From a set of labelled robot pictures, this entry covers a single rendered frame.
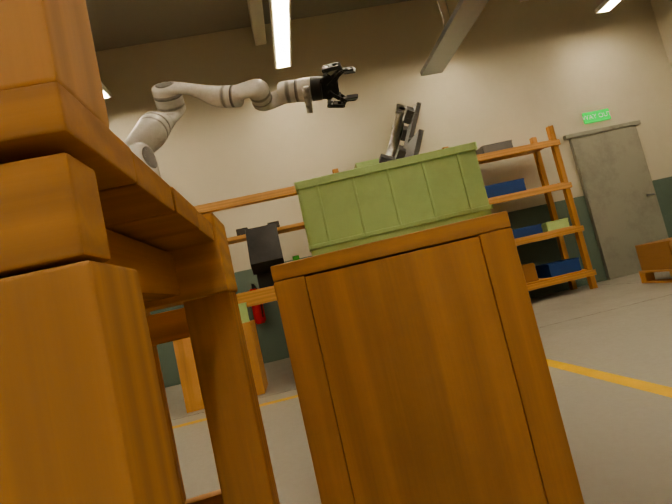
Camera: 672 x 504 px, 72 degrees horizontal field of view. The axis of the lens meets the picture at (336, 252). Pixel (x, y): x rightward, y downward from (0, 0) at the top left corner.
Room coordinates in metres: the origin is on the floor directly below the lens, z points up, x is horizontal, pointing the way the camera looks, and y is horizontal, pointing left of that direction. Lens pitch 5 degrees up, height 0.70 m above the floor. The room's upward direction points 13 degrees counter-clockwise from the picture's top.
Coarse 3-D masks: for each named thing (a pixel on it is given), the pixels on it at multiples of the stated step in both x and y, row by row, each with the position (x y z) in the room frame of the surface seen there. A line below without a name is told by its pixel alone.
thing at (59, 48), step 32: (0, 0) 0.29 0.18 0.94; (32, 0) 0.29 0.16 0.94; (64, 0) 0.33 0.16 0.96; (0, 32) 0.29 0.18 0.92; (32, 32) 0.29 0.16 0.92; (64, 32) 0.32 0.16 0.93; (0, 64) 0.29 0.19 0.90; (32, 64) 0.29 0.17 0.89; (64, 64) 0.31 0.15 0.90; (96, 64) 0.37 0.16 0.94; (96, 96) 0.36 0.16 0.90
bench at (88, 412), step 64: (0, 128) 0.28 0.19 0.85; (64, 128) 0.29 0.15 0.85; (0, 192) 0.29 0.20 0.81; (64, 192) 0.29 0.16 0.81; (128, 192) 0.44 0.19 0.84; (0, 256) 0.28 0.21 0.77; (64, 256) 0.29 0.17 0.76; (128, 256) 0.60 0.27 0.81; (0, 320) 0.28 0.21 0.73; (64, 320) 0.29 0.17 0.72; (128, 320) 0.33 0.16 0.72; (192, 320) 0.88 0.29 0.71; (0, 384) 0.28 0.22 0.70; (64, 384) 0.29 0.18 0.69; (128, 384) 0.31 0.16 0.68; (0, 448) 0.28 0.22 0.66; (64, 448) 0.29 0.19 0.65; (128, 448) 0.29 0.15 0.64; (256, 448) 0.89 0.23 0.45
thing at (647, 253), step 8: (664, 240) 5.08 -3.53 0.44; (640, 248) 5.33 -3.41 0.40; (648, 248) 5.19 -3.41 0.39; (656, 248) 5.06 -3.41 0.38; (664, 248) 4.94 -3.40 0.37; (640, 256) 5.37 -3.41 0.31; (648, 256) 5.23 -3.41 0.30; (656, 256) 5.10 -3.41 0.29; (664, 256) 4.97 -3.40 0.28; (640, 264) 5.41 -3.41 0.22; (648, 264) 5.27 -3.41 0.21; (656, 264) 5.14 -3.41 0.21; (664, 264) 5.01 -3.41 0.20; (640, 272) 5.41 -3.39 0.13; (648, 272) 5.28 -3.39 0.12; (648, 280) 5.34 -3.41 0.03; (656, 280) 5.24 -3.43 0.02; (664, 280) 5.10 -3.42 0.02
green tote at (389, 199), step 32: (416, 160) 1.01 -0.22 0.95; (448, 160) 1.01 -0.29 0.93; (320, 192) 1.01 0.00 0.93; (352, 192) 1.01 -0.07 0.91; (384, 192) 1.01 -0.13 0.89; (416, 192) 1.01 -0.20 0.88; (448, 192) 1.01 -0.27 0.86; (480, 192) 1.01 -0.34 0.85; (320, 224) 1.01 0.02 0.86; (352, 224) 1.01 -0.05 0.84; (384, 224) 1.01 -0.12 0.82; (416, 224) 1.01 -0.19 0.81
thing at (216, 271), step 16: (224, 240) 0.93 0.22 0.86; (176, 256) 0.83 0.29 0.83; (192, 256) 0.84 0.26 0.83; (208, 256) 0.84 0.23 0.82; (224, 256) 0.88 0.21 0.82; (176, 272) 0.83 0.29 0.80; (192, 272) 0.84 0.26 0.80; (208, 272) 0.84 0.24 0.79; (224, 272) 0.84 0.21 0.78; (192, 288) 0.84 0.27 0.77; (208, 288) 0.84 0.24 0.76; (224, 288) 0.84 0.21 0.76; (144, 304) 0.83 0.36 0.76; (160, 304) 0.83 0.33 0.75; (176, 304) 0.91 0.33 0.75
